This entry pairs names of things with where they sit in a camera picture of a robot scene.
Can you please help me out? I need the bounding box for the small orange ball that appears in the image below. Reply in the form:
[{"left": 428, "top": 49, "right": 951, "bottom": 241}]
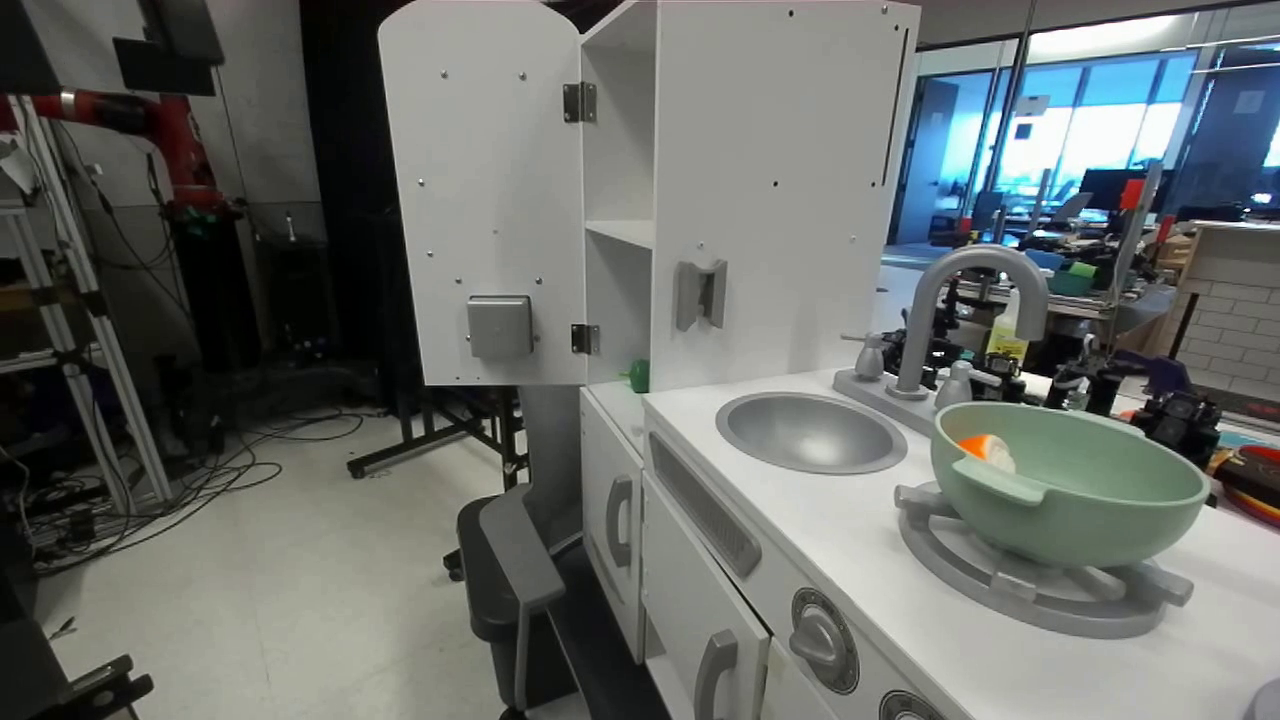
[{"left": 954, "top": 427, "right": 1021, "bottom": 474}]

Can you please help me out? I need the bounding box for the metal shelf rack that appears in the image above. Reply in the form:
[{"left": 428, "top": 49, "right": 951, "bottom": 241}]
[{"left": 0, "top": 25, "right": 174, "bottom": 514}]

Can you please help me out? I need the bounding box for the tall white cabinet door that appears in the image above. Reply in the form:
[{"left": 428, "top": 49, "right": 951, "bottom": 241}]
[{"left": 374, "top": 0, "right": 591, "bottom": 392}]

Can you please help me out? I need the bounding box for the grey faucet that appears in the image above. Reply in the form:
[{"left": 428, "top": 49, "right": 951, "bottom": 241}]
[{"left": 830, "top": 244, "right": 1055, "bottom": 434}]

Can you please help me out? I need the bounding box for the grey recessed drawer handle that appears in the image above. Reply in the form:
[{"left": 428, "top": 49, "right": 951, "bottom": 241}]
[{"left": 648, "top": 434, "right": 767, "bottom": 578}]

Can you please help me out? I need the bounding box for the grey stove burner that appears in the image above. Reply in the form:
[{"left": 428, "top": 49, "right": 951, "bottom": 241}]
[
  {"left": 889, "top": 480, "right": 1197, "bottom": 640},
  {"left": 1237, "top": 670, "right": 1280, "bottom": 720}
]

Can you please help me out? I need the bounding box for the white toy kitchen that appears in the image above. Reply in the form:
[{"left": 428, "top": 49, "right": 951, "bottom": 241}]
[{"left": 510, "top": 0, "right": 1280, "bottom": 720}]

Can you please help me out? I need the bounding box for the grey square cabinet handle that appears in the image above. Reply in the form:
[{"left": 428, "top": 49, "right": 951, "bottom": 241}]
[
  {"left": 463, "top": 292, "right": 537, "bottom": 361},
  {"left": 672, "top": 256, "right": 732, "bottom": 335}
]

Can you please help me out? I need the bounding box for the black floor stand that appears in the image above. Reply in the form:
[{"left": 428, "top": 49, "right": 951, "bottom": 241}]
[{"left": 343, "top": 396, "right": 531, "bottom": 486}]

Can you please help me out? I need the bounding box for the narrow white cabinet door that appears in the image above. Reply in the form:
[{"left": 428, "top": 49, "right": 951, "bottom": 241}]
[{"left": 576, "top": 388, "right": 653, "bottom": 661}]

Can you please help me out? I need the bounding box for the small white cabinet door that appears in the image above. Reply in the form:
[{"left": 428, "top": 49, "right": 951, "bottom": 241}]
[{"left": 642, "top": 474, "right": 775, "bottom": 720}]

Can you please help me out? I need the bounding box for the black floor cable bundle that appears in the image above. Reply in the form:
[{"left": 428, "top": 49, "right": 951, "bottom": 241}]
[{"left": 25, "top": 405, "right": 354, "bottom": 571}]

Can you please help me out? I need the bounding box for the yellow soap bottle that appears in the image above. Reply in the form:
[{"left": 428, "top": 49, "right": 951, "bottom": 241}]
[{"left": 985, "top": 286, "right": 1033, "bottom": 379}]

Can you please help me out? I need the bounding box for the black monitor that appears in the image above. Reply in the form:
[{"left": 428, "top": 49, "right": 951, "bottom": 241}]
[{"left": 113, "top": 0, "right": 226, "bottom": 100}]

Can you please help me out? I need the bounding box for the red and black tool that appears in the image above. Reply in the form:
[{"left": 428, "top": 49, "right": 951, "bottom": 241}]
[{"left": 1205, "top": 441, "right": 1280, "bottom": 530}]

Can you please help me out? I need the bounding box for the grey round knob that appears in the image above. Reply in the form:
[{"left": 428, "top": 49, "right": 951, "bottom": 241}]
[
  {"left": 784, "top": 585, "right": 860, "bottom": 695},
  {"left": 870, "top": 685, "right": 944, "bottom": 720}
]

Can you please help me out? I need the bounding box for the grey round sink basin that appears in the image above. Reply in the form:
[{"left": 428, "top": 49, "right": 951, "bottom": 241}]
[{"left": 710, "top": 388, "right": 913, "bottom": 480}]

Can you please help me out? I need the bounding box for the black device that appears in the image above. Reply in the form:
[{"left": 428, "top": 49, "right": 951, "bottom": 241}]
[{"left": 1130, "top": 383, "right": 1223, "bottom": 465}]

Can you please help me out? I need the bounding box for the white brick pattern panel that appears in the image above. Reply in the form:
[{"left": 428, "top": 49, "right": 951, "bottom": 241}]
[{"left": 1175, "top": 214, "right": 1280, "bottom": 405}]

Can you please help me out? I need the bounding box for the mint green bowl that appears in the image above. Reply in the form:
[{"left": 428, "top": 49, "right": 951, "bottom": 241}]
[{"left": 926, "top": 396, "right": 1221, "bottom": 571}]

